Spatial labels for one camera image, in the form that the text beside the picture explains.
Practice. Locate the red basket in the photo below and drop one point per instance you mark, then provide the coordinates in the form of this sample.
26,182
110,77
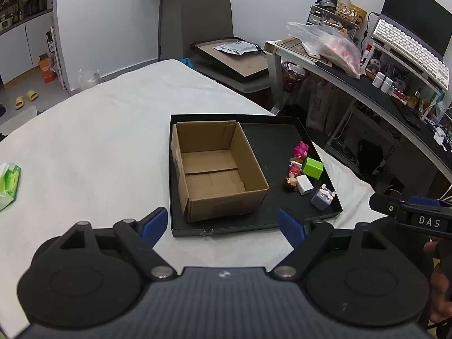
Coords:
293,77

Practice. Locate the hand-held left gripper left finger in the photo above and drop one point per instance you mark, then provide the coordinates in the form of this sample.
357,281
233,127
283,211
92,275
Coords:
155,223

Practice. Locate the grey glass-top desk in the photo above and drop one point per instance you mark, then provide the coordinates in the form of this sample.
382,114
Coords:
360,84

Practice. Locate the white tote bag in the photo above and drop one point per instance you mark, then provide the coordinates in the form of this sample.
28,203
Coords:
325,106

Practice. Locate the blue grey bunny cube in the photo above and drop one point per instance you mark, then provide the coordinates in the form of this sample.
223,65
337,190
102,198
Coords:
322,198

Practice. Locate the black shallow tray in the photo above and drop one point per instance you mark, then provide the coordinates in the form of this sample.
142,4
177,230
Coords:
272,137

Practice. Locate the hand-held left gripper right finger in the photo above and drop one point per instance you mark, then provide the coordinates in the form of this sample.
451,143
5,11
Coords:
290,226

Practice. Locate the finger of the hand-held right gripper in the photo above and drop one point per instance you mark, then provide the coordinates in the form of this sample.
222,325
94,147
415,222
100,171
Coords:
385,204

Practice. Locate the white mail packet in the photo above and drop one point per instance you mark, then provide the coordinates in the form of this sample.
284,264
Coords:
235,47

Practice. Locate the orange box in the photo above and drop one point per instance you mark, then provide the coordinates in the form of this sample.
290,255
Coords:
47,70

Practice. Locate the grey drawer organizer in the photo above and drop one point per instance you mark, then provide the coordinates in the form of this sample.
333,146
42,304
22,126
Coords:
319,16

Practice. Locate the spray bottle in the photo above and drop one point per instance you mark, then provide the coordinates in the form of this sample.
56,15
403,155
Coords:
50,40

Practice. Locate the black monitor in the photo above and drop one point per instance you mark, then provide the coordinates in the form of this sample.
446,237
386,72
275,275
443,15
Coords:
416,10

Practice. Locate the red dress doll figurine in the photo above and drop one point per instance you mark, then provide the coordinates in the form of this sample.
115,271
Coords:
292,178

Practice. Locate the white blanket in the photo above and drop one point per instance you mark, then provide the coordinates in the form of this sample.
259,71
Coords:
106,130

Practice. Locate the small white box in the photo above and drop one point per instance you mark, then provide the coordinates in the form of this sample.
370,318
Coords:
304,185

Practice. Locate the pink dinosaur figurine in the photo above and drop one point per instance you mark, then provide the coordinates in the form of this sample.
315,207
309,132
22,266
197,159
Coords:
301,149

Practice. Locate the blue cloth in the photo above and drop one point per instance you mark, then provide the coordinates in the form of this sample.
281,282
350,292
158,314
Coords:
186,61

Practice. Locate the clear plastic bag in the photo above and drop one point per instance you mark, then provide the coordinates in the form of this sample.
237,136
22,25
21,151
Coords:
328,47

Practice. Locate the cardboard box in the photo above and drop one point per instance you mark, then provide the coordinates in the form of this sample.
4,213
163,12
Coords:
212,180

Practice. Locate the white keyboard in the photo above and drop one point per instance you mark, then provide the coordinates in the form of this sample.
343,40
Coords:
409,51

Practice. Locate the yellow slipper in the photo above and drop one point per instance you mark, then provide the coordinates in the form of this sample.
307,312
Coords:
19,103
32,95

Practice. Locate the green tissue packet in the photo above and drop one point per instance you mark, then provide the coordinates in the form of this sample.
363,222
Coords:
9,185

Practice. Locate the wicker basket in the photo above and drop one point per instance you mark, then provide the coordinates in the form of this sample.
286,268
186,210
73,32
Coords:
350,13

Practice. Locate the grey chair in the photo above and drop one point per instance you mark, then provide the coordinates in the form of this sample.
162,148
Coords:
204,17

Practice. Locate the white bottle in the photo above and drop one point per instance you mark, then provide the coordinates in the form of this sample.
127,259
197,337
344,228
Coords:
378,78
387,84

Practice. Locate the green hexagonal box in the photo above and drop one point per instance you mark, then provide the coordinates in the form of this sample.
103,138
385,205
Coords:
313,168

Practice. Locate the cluttered wall shelf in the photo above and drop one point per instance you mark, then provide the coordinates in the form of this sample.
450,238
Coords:
21,3

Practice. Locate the person's right hand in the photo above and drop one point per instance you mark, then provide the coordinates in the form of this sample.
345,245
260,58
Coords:
441,289

